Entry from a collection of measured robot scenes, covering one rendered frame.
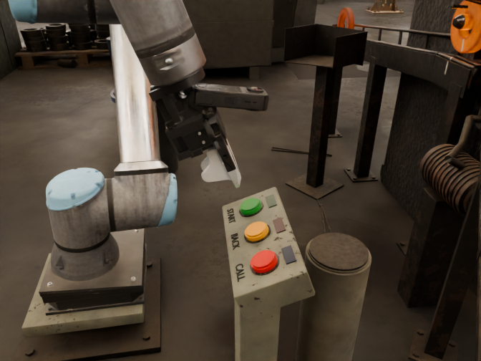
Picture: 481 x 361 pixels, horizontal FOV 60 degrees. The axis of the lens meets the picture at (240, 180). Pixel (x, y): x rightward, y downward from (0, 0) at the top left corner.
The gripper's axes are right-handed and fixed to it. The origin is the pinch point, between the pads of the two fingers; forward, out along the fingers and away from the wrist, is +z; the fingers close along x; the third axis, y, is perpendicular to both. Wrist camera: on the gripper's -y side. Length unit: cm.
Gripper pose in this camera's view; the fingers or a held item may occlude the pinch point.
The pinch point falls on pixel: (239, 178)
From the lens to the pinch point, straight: 71.0
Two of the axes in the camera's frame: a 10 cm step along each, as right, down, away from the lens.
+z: 3.4, 8.0, 4.9
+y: -9.3, 3.5, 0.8
